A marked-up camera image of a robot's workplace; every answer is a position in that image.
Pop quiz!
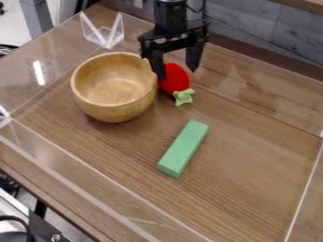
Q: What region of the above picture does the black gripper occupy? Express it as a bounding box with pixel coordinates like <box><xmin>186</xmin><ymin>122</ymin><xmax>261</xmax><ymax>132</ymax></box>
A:
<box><xmin>137</xmin><ymin>0</ymin><xmax>208</xmax><ymax>79</ymax></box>

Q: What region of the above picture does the red plush strawberry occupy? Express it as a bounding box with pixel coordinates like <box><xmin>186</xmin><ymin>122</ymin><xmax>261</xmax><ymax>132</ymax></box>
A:
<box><xmin>157</xmin><ymin>62</ymin><xmax>196</xmax><ymax>107</ymax></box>

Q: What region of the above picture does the wooden bowl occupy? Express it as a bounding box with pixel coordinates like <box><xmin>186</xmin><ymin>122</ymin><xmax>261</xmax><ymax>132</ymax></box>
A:
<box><xmin>70</xmin><ymin>52</ymin><xmax>157</xmax><ymax>123</ymax></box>

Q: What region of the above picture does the green rectangular block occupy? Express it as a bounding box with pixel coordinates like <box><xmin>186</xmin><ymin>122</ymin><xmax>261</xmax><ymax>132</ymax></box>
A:
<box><xmin>157</xmin><ymin>120</ymin><xmax>209</xmax><ymax>179</ymax></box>

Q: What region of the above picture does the black table leg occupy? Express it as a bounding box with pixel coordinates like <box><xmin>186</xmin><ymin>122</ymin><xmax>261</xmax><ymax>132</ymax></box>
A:
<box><xmin>34</xmin><ymin>200</ymin><xmax>46</xmax><ymax>218</ymax></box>

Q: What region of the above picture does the clear acrylic tray enclosure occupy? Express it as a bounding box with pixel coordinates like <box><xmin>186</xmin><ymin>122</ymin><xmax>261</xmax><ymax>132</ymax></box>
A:
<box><xmin>0</xmin><ymin>19</ymin><xmax>323</xmax><ymax>242</ymax></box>

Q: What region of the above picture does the grey post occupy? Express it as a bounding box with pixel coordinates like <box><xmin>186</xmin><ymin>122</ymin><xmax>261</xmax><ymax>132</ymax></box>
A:
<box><xmin>18</xmin><ymin>0</ymin><xmax>53</xmax><ymax>39</ymax></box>

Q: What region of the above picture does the black metal bracket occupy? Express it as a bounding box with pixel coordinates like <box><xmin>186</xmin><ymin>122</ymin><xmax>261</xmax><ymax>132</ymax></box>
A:
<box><xmin>27</xmin><ymin>213</ymin><xmax>72</xmax><ymax>242</ymax></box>

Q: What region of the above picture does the black cable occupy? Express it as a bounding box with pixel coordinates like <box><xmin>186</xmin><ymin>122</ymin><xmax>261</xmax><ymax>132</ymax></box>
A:
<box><xmin>0</xmin><ymin>215</ymin><xmax>34</xmax><ymax>242</ymax></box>

